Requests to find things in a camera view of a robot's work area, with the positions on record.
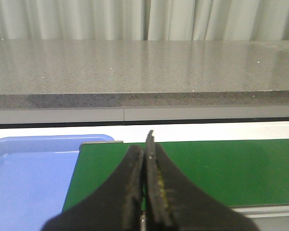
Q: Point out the white pleated curtain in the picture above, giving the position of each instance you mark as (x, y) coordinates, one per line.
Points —
(263, 20)

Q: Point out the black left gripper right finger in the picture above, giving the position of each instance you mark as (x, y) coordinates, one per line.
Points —
(175, 203)

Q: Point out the grey cabinet front panel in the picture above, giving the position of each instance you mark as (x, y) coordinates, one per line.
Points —
(125, 114)

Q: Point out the aluminium conveyor frame rail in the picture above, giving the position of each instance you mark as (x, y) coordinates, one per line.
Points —
(263, 211)

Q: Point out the green conveyor belt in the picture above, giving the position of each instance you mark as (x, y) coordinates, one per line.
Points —
(236, 173)

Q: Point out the blue plastic tray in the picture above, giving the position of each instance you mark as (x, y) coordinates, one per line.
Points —
(35, 173)

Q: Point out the grey stone countertop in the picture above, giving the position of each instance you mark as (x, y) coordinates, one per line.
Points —
(88, 73)

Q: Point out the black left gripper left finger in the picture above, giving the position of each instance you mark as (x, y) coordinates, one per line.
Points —
(116, 205)

